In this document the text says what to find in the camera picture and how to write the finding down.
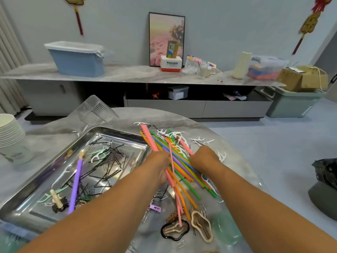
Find cream paper roll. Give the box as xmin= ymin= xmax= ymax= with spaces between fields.
xmin=232 ymin=51 xmax=253 ymax=80

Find clear storage box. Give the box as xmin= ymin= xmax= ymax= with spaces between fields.
xmin=247 ymin=55 xmax=289 ymax=81

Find group of white paper cups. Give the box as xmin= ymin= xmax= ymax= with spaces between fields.
xmin=0 ymin=113 xmax=35 ymax=166

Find beige curtain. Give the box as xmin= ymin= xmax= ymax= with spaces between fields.
xmin=0 ymin=8 xmax=29 ymax=116

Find framed pink picture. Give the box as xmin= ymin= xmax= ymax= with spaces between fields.
xmin=148 ymin=12 xmax=186 ymax=68

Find person's left hand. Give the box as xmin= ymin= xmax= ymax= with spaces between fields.
xmin=141 ymin=150 xmax=172 ymax=183

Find clear ribbed organizer box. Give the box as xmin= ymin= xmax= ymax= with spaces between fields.
xmin=71 ymin=95 xmax=119 ymax=132

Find grey sliding door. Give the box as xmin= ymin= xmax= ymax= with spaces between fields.
xmin=326 ymin=29 xmax=337 ymax=103

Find pile of colourful straws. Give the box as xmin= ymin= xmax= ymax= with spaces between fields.
xmin=67 ymin=123 xmax=219 ymax=227

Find red gold string wall hanging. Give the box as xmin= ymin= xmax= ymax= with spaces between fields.
xmin=292 ymin=0 xmax=335 ymax=56

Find pile of floss picks and clips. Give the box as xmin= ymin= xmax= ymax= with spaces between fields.
xmin=37 ymin=137 xmax=214 ymax=246

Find grey cabinet with marble top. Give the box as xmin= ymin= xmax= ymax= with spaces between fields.
xmin=0 ymin=63 xmax=285 ymax=124

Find trash bin with black bag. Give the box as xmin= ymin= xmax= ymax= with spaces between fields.
xmin=308 ymin=158 xmax=337 ymax=222

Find person's left forearm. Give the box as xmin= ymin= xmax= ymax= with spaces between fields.
xmin=18 ymin=168 xmax=164 ymax=253

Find person's right hand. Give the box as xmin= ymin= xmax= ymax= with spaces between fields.
xmin=189 ymin=145 xmax=224 ymax=178

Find grey green storage bin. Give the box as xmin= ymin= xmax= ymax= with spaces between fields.
xmin=260 ymin=86 xmax=327 ymax=118

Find small colourful box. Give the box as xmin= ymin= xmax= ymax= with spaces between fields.
xmin=166 ymin=40 xmax=180 ymax=57

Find blue storage box white lid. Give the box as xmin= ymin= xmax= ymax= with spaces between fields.
xmin=44 ymin=41 xmax=106 ymax=78

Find white floss pick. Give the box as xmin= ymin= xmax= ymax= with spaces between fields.
xmin=191 ymin=136 xmax=217 ymax=147
xmin=213 ymin=150 xmax=228 ymax=162

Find white and red small box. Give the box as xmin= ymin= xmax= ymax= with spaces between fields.
xmin=160 ymin=56 xmax=183 ymax=72

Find pale green plastic lid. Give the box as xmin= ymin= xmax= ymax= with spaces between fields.
xmin=211 ymin=210 xmax=243 ymax=246

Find clear bag of snacks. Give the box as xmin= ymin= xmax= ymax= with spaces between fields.
xmin=181 ymin=56 xmax=202 ymax=75

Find person's right forearm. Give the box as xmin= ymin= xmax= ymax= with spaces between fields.
xmin=208 ymin=163 xmax=337 ymax=253

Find white box in cabinet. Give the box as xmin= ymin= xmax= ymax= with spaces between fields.
xmin=167 ymin=86 xmax=189 ymax=100

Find cardboard box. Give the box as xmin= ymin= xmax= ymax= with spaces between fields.
xmin=277 ymin=66 xmax=330 ymax=93

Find loose papers in cabinet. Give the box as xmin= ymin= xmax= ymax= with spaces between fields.
xmin=223 ymin=92 xmax=248 ymax=101

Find metal tray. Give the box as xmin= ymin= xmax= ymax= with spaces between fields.
xmin=0 ymin=126 xmax=153 ymax=240

